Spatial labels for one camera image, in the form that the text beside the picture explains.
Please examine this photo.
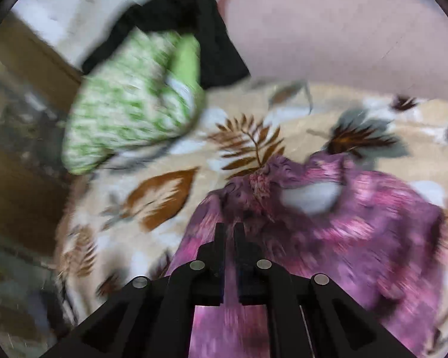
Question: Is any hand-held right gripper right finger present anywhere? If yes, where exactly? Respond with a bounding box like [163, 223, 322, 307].
[234, 223, 416, 358]

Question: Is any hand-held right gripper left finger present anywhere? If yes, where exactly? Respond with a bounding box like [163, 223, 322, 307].
[41, 223, 225, 358]

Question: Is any purple floral garment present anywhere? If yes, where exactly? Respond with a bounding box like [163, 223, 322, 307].
[164, 153, 448, 358]

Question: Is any leaf print blanket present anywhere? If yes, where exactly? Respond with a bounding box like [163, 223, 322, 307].
[55, 81, 448, 358]

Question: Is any green patterned pillow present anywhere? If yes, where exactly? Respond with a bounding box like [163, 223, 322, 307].
[62, 30, 207, 175]

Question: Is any black garment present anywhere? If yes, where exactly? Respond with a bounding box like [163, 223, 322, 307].
[81, 0, 251, 91]

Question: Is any wooden door with glass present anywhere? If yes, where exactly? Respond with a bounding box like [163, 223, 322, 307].
[0, 10, 86, 345]

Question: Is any pink sofa cushion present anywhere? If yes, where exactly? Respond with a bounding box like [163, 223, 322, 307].
[217, 0, 448, 102]

